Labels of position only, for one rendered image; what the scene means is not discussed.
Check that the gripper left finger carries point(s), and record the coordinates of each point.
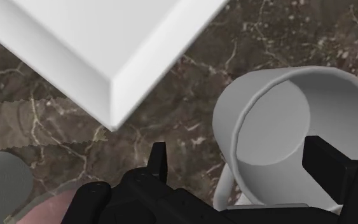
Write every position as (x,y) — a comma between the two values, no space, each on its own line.
(141,198)

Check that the pink rounded object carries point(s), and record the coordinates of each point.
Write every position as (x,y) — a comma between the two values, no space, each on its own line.
(50,209)

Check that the white mug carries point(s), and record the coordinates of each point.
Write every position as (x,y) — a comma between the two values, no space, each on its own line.
(271,130)

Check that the white square plate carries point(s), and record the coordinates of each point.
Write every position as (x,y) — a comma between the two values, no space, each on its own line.
(98,40)

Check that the grey rounded object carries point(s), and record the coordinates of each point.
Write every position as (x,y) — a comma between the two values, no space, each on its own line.
(2,186)

